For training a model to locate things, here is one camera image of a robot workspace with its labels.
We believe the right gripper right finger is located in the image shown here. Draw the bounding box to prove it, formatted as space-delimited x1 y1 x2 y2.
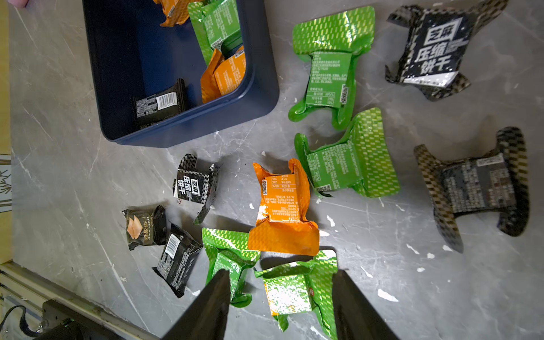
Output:
332 270 399 340

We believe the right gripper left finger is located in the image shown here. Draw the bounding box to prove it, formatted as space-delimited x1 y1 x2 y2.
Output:
162 269 230 340

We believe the green cookie packet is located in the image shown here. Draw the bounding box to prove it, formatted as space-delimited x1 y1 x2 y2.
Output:
254 249 339 339
202 228 261 308
294 108 400 198
188 0 243 65
288 6 375 130

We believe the black cookie packet barcode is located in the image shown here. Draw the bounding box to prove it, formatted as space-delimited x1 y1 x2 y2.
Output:
152 224 203 298

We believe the black cookie packet with picture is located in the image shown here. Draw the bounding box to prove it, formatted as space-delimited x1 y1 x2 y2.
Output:
122 205 167 251

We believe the orange cookie packet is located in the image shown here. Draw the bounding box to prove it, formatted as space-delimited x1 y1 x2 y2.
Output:
153 0 200 28
248 159 320 256
201 45 247 103

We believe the small black checkered packet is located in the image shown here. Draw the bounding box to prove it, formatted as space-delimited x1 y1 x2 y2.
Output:
173 154 220 225

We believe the black checkered cookie packet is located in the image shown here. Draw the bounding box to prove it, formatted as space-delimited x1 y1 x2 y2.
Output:
414 126 530 253

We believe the black barcode packet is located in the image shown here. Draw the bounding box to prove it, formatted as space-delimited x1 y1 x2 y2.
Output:
132 79 189 130

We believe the dark blue storage box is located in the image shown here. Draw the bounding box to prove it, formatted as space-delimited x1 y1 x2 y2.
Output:
83 1 279 148

